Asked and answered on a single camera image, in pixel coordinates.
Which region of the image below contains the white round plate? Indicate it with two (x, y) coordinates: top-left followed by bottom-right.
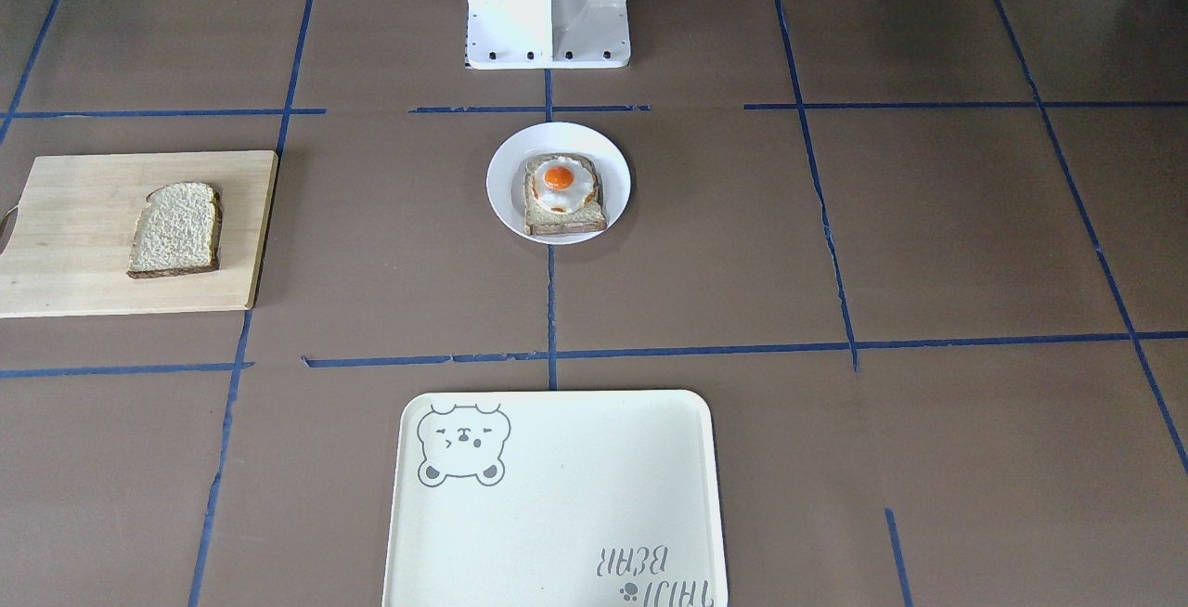
(486, 122), (633, 246)

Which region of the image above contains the fried egg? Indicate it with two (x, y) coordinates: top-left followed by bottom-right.
(526, 154), (598, 214)

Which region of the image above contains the cream bear serving tray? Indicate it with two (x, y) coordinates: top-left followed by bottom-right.
(383, 390), (729, 606)

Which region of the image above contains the wooden cutting board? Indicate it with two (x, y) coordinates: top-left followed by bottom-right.
(1, 150), (278, 318)

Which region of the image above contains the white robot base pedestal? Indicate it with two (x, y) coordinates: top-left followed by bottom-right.
(465, 0), (632, 71)

